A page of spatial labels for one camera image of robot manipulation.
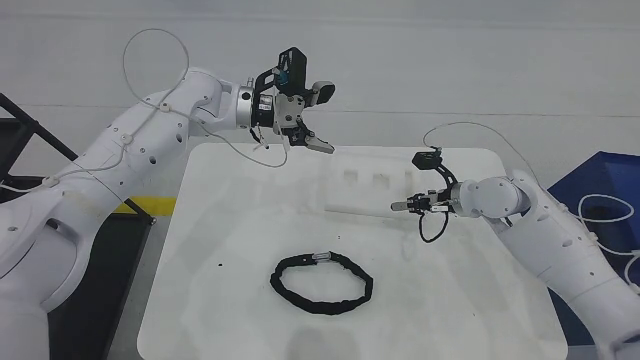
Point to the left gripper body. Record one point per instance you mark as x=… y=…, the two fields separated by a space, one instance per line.
x=287 y=110

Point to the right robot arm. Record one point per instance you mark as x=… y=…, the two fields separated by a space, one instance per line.
x=555 y=240

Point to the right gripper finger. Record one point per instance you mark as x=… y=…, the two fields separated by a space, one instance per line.
x=402 y=206

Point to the white foam tray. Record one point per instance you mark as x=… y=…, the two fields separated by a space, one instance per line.
x=372 y=185

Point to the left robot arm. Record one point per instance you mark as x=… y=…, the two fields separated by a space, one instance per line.
x=100 y=170

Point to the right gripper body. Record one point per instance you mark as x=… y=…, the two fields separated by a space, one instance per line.
x=442 y=204

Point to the black metal rack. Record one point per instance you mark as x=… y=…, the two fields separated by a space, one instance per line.
x=100 y=280

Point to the blue panel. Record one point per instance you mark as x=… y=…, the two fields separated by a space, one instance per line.
x=600 y=180

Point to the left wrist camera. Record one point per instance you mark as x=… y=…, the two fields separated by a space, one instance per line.
x=295 y=70

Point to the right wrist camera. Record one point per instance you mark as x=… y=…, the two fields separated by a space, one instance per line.
x=425 y=159

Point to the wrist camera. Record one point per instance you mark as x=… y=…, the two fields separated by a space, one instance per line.
x=425 y=159
x=295 y=70

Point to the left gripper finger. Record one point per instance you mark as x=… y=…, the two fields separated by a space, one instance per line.
x=322 y=92
x=312 y=141

